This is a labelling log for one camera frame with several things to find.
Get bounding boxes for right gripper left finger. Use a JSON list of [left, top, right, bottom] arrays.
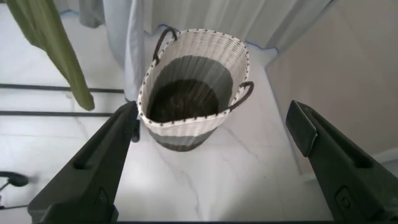
[[27, 100, 140, 222]]

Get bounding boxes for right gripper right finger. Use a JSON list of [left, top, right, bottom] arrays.
[[285, 99, 398, 222]]

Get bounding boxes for green long-sleeved shirt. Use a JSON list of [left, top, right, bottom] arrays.
[[5, 0, 96, 112]]

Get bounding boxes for white curtain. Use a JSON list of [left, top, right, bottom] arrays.
[[52, 0, 335, 52]]

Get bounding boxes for black cable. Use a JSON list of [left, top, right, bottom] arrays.
[[0, 170, 30, 210]]

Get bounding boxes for pale grey shorts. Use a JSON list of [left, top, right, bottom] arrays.
[[77, 0, 147, 103]]

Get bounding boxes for white laundry basket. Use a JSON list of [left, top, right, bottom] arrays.
[[136, 26, 255, 152]]

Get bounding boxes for black clothes rack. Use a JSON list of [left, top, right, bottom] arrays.
[[0, 82, 141, 144]]

